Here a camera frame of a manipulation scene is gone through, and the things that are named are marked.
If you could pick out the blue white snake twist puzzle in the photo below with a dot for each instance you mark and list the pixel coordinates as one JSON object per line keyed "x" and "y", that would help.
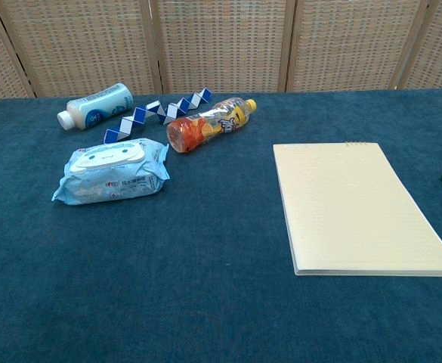
{"x": 160, "y": 109}

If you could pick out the light blue wet wipes pack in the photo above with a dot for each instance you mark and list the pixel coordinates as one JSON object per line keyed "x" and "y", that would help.
{"x": 111, "y": 172}

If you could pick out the yellow lined notepad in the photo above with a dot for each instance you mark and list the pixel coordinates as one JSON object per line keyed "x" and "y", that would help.
{"x": 353, "y": 208}

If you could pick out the woven rattan folding screen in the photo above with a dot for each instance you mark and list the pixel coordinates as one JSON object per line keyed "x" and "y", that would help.
{"x": 220, "y": 45}

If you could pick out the teal blue tablecloth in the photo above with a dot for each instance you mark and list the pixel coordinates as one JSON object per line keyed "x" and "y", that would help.
{"x": 167, "y": 264}

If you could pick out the orange drink plastic bottle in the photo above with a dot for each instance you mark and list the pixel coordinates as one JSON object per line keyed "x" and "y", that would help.
{"x": 205, "y": 126}

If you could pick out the pale blue white-capped bottle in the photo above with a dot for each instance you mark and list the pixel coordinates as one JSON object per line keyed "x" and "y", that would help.
{"x": 99, "y": 106}

